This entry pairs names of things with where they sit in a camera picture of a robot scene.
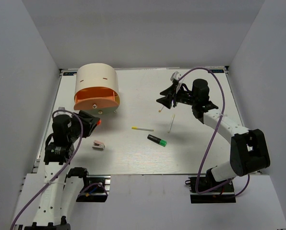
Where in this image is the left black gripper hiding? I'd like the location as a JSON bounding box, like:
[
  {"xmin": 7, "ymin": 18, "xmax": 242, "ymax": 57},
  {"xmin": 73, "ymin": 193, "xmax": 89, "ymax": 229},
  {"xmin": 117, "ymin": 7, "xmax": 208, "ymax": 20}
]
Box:
[{"xmin": 68, "ymin": 112, "xmax": 100, "ymax": 142}]

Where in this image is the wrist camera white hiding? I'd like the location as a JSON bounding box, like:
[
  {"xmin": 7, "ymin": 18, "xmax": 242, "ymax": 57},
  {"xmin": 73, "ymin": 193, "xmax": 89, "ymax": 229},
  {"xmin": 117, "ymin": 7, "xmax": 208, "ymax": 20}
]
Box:
[
  {"xmin": 170, "ymin": 71, "xmax": 182, "ymax": 91},
  {"xmin": 56, "ymin": 107, "xmax": 67, "ymax": 115}
]

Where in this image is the pink white mini stapler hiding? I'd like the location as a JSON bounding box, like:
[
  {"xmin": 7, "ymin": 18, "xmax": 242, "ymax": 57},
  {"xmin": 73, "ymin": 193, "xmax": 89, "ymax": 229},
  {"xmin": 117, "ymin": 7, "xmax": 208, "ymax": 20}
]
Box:
[{"xmin": 92, "ymin": 140, "xmax": 105, "ymax": 151}]

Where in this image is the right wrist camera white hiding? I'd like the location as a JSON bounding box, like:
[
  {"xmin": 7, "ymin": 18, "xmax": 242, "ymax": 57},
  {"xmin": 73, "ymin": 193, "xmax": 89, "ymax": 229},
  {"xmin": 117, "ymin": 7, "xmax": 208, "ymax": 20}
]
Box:
[{"xmin": 170, "ymin": 71, "xmax": 182, "ymax": 91}]

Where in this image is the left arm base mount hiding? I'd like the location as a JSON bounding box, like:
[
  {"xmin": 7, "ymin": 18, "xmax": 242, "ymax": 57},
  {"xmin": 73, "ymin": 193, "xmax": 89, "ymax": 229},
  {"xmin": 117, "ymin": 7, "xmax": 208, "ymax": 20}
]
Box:
[{"xmin": 76, "ymin": 175, "xmax": 111, "ymax": 203}]

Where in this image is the cream cylindrical drawer organizer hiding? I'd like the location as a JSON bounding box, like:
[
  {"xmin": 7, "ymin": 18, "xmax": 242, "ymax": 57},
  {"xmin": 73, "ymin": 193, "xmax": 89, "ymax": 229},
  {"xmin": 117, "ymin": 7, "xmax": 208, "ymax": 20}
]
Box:
[{"xmin": 75, "ymin": 63, "xmax": 121, "ymax": 117}]

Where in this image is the white pen yellow cap lower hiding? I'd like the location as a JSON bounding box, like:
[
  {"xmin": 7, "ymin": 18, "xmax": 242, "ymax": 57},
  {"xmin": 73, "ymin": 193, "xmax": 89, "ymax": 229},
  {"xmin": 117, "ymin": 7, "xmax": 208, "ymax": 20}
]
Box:
[{"xmin": 131, "ymin": 126, "xmax": 154, "ymax": 132}]

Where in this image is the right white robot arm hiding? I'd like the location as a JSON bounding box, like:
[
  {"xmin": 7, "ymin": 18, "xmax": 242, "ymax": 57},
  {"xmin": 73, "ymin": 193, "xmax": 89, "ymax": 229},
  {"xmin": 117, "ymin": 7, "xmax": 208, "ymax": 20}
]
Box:
[{"xmin": 157, "ymin": 79, "xmax": 271, "ymax": 191}]

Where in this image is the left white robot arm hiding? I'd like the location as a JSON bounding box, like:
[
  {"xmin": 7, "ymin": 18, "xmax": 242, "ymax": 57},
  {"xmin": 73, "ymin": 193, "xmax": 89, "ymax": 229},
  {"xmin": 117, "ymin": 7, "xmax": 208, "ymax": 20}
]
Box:
[{"xmin": 25, "ymin": 110, "xmax": 101, "ymax": 230}]

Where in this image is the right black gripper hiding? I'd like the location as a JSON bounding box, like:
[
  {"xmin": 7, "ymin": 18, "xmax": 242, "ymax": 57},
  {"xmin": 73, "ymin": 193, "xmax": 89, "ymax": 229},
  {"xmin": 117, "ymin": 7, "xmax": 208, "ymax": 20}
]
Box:
[{"xmin": 157, "ymin": 83, "xmax": 198, "ymax": 109}]

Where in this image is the green highlighter black body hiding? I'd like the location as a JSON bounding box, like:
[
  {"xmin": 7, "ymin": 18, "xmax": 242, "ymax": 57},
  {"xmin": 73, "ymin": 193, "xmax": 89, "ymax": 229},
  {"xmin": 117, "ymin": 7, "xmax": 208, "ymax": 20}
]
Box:
[{"xmin": 147, "ymin": 134, "xmax": 167, "ymax": 147}]

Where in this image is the white pen pale cap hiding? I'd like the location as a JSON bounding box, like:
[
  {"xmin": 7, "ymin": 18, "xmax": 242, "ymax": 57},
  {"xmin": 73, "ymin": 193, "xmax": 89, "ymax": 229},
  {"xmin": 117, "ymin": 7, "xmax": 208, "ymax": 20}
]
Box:
[{"xmin": 167, "ymin": 114, "xmax": 176, "ymax": 133}]

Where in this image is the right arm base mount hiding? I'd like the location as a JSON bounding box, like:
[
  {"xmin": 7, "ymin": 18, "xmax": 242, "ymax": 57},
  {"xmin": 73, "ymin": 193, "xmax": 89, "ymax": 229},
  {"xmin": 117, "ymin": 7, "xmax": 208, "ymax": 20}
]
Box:
[{"xmin": 185, "ymin": 176, "xmax": 236, "ymax": 204}]

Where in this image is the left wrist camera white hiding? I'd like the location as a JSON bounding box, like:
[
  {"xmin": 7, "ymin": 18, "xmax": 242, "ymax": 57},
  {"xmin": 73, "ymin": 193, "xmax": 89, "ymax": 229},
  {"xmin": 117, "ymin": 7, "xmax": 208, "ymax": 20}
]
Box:
[{"xmin": 56, "ymin": 107, "xmax": 67, "ymax": 115}]

